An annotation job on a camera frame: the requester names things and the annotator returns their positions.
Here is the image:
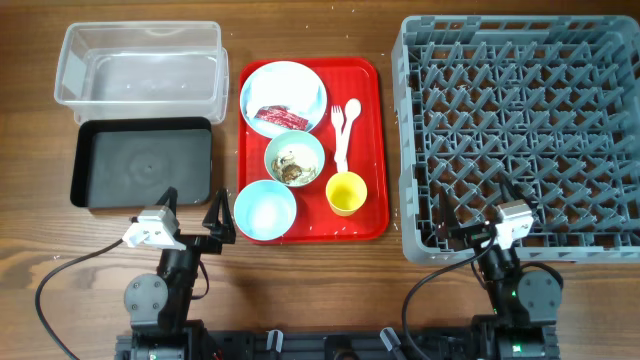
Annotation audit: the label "red snack wrapper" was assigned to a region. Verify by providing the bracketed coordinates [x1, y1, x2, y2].
[255, 105, 308, 131]

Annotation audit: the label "red serving tray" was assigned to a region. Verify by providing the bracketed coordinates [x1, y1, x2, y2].
[237, 57, 390, 244]

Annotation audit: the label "clear plastic bin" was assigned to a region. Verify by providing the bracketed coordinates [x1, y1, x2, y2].
[54, 21, 230, 125]

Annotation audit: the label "large light blue plate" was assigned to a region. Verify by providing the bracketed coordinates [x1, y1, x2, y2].
[240, 61, 328, 138]

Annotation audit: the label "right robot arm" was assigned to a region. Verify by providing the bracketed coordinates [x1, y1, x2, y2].
[436, 177, 564, 359]

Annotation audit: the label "white plastic fork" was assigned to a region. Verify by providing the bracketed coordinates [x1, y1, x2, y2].
[331, 105, 345, 164]

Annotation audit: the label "green bowl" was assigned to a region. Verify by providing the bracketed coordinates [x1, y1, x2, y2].
[264, 130, 325, 186]

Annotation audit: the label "grey dishwasher rack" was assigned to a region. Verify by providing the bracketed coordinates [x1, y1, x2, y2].
[392, 15, 639, 264]

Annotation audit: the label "food scraps with rice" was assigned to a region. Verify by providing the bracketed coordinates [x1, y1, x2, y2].
[271, 144, 319, 186]

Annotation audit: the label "white napkin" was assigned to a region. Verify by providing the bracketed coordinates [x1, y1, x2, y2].
[246, 71, 320, 117]

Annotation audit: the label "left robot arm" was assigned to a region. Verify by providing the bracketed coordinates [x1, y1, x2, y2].
[115, 187, 236, 360]

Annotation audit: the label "black plastic tray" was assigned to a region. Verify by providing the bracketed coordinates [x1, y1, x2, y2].
[70, 117, 213, 209]

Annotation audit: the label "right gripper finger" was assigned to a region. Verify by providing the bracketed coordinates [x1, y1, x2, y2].
[499, 174, 535, 208]
[436, 187, 459, 239]

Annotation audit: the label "small light blue bowl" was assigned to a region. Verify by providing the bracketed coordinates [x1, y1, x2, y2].
[234, 180, 297, 241]

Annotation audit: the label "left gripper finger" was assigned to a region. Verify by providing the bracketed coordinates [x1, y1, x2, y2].
[202, 188, 236, 244]
[156, 187, 178, 211]

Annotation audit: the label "yellow plastic cup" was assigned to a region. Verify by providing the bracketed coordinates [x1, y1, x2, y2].
[325, 171, 368, 217]

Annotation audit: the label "white plastic spoon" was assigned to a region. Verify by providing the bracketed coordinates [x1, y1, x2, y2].
[334, 98, 362, 172]

